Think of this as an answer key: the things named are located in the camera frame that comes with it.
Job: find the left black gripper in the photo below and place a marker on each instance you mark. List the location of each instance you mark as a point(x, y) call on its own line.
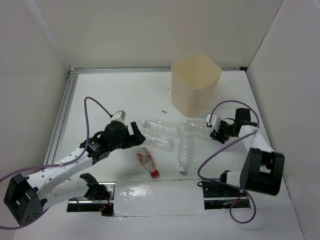
point(134, 139)

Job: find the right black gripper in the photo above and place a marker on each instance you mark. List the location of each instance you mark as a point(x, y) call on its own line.
point(216, 135)

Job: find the red cap labelled bottle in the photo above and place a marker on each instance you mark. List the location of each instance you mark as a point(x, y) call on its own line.
point(147, 161)

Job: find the clear bottle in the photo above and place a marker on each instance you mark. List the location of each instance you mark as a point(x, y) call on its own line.
point(163, 127)
point(160, 142)
point(197, 129)

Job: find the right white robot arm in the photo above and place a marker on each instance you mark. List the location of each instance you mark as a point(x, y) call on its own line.
point(262, 171)

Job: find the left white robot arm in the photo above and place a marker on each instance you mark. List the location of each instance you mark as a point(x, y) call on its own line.
point(28, 197)

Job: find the beige plastic bin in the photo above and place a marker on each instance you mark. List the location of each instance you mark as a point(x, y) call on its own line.
point(193, 82)

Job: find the clear bottle pointing down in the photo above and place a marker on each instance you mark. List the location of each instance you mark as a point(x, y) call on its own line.
point(184, 152)

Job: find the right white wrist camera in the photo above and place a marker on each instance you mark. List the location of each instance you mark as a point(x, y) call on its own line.
point(213, 121)

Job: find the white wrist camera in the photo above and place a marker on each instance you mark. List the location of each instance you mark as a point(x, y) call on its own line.
point(119, 116)
point(213, 121)

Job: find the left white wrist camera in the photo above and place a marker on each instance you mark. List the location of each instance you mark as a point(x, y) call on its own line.
point(119, 116)

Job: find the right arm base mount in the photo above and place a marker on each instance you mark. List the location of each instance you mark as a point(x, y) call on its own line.
point(217, 196)

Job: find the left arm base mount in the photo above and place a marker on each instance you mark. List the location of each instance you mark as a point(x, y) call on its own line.
point(102, 202)

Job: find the aluminium frame rail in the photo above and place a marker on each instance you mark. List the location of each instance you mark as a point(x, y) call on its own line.
point(143, 94)

